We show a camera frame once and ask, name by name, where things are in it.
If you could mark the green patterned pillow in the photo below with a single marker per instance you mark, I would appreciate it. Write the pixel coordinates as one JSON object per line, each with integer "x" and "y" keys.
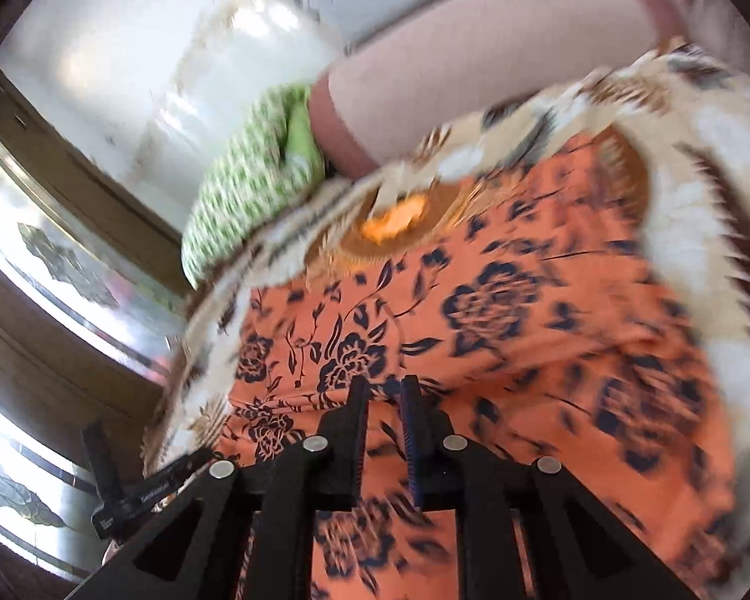
{"x": 237, "y": 200}

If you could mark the pink bolster pillow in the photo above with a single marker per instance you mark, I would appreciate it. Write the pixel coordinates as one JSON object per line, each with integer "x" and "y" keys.
{"x": 475, "y": 62}

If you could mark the orange floral garment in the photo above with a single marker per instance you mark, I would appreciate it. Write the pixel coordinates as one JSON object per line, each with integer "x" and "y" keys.
{"x": 537, "y": 356}

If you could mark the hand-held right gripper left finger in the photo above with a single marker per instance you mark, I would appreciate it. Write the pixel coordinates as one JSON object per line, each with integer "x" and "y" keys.
{"x": 350, "y": 437}

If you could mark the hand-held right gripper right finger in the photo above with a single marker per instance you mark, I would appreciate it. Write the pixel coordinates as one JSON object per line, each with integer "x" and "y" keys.
{"x": 412, "y": 437}

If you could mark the beige leaf printed blanket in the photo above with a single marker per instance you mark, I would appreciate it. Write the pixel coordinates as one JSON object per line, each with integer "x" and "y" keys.
{"x": 694, "y": 231}

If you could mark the etched glass door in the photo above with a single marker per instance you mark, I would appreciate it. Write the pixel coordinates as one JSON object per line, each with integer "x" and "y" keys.
{"x": 56, "y": 262}

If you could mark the beige striped bedsheet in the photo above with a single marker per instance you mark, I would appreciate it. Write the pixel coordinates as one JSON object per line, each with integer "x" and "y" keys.
{"x": 719, "y": 19}

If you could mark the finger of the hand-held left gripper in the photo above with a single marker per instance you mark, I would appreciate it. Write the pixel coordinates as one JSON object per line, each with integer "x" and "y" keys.
{"x": 102, "y": 469}
{"x": 144, "y": 495}

